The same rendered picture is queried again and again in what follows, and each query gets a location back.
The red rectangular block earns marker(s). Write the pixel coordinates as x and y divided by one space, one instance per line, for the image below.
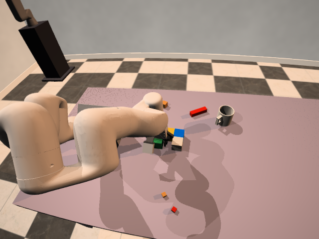
198 111

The green cube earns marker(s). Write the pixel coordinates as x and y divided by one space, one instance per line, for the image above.
158 143

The yellow cube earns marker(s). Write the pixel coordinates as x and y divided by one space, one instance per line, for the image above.
171 130

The brown mug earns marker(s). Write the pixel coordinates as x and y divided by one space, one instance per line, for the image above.
225 115

